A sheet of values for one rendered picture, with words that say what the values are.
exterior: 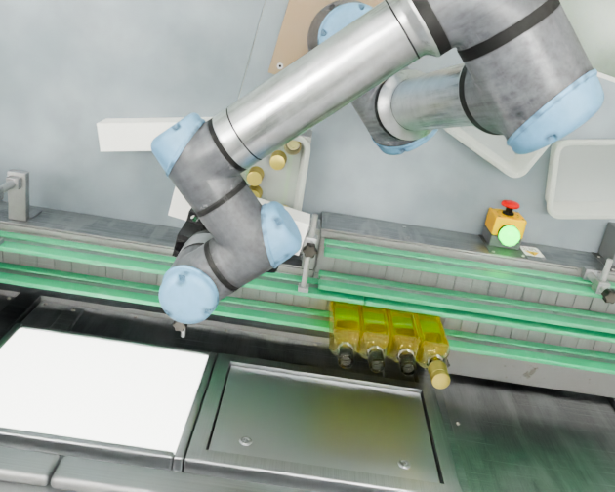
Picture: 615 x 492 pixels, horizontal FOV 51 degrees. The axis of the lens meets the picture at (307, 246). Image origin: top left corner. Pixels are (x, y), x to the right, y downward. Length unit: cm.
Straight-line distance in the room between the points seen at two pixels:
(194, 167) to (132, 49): 73
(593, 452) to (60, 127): 133
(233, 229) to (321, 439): 53
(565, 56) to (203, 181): 42
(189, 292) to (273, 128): 23
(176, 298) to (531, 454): 84
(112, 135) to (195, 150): 69
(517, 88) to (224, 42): 83
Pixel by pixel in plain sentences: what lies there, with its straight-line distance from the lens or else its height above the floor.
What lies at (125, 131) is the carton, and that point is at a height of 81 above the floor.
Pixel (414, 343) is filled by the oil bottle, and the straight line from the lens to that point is 125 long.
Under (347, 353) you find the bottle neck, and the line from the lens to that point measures 119.
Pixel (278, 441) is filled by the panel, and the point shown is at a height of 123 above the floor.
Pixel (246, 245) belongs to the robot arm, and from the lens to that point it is 80.
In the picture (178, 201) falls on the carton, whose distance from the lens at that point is 113.
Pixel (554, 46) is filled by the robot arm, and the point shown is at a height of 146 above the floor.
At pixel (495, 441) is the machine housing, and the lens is 140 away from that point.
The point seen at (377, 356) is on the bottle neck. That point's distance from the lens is 120.
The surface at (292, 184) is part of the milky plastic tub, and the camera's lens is 145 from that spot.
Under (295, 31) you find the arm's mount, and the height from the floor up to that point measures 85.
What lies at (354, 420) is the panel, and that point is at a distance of 127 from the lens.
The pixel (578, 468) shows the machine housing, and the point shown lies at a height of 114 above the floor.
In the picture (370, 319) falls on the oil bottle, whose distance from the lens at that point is 130.
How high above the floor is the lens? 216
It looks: 69 degrees down
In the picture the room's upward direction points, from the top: 175 degrees counter-clockwise
